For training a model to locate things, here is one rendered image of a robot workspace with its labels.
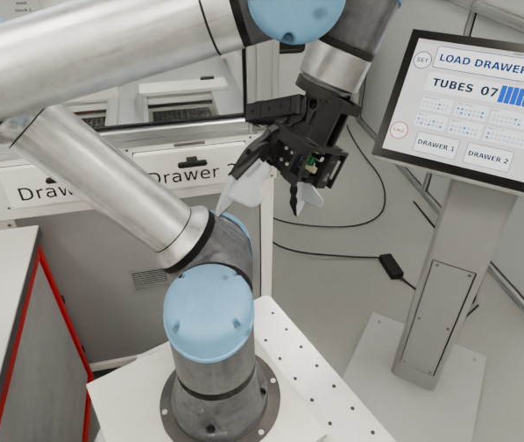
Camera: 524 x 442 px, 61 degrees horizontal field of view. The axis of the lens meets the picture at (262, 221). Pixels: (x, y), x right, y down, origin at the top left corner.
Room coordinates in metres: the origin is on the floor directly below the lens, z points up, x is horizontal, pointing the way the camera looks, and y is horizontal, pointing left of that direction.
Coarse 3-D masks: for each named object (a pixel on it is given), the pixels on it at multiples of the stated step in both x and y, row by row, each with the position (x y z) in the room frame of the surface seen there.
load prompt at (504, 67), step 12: (444, 48) 1.04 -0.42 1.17; (456, 48) 1.03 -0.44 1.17; (444, 60) 1.02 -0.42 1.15; (456, 60) 1.01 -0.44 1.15; (468, 60) 1.01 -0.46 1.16; (480, 60) 1.00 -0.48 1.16; (492, 60) 0.99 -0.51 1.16; (504, 60) 0.98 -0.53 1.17; (516, 60) 0.97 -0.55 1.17; (468, 72) 0.99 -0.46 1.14; (480, 72) 0.98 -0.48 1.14; (492, 72) 0.97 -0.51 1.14; (504, 72) 0.96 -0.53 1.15; (516, 72) 0.95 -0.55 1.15
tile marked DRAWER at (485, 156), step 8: (472, 144) 0.87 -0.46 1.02; (480, 144) 0.87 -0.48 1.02; (472, 152) 0.86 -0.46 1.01; (480, 152) 0.85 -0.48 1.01; (488, 152) 0.85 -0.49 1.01; (496, 152) 0.84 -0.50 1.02; (504, 152) 0.84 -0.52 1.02; (512, 152) 0.83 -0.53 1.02; (464, 160) 0.85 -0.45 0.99; (472, 160) 0.85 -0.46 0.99; (480, 160) 0.84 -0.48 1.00; (488, 160) 0.84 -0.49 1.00; (496, 160) 0.83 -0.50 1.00; (504, 160) 0.83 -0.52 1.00; (512, 160) 0.82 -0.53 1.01; (496, 168) 0.82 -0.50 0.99; (504, 168) 0.81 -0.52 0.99
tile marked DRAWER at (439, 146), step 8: (416, 136) 0.92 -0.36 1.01; (424, 136) 0.92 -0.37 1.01; (432, 136) 0.91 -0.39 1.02; (440, 136) 0.91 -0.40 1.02; (416, 144) 0.91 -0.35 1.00; (424, 144) 0.91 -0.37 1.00; (432, 144) 0.90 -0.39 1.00; (440, 144) 0.89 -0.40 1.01; (448, 144) 0.89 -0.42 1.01; (456, 144) 0.88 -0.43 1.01; (424, 152) 0.89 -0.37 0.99; (432, 152) 0.89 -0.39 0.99; (440, 152) 0.88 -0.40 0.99; (448, 152) 0.88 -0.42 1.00; (456, 152) 0.87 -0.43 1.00
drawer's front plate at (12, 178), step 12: (0, 168) 0.92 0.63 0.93; (12, 168) 0.92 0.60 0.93; (24, 168) 0.92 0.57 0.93; (36, 168) 0.92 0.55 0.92; (12, 180) 0.91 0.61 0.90; (24, 180) 0.92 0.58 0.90; (36, 180) 0.92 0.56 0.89; (12, 192) 0.91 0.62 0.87; (24, 192) 0.91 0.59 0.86; (36, 192) 0.92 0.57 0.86; (60, 192) 0.93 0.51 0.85; (12, 204) 0.91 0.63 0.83; (24, 204) 0.91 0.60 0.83; (36, 204) 0.92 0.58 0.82
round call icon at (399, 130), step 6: (396, 120) 0.96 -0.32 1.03; (390, 126) 0.96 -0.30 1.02; (396, 126) 0.95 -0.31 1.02; (402, 126) 0.95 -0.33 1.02; (408, 126) 0.95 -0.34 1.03; (390, 132) 0.95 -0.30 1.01; (396, 132) 0.94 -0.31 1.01; (402, 132) 0.94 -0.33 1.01; (396, 138) 0.94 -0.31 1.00; (402, 138) 0.93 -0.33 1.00
